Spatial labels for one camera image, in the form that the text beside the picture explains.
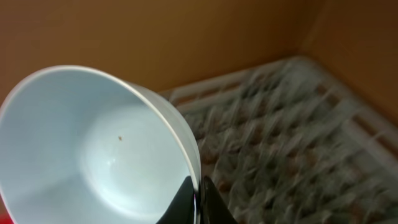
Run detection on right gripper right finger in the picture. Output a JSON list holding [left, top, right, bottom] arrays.
[[200, 176, 238, 224]]

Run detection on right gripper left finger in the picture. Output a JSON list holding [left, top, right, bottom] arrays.
[[157, 176, 196, 224]]

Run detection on light blue bowl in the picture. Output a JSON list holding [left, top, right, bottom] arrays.
[[1, 65, 201, 224]]

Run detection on grey dishwasher rack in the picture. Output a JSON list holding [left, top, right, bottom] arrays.
[[163, 57, 397, 223]]

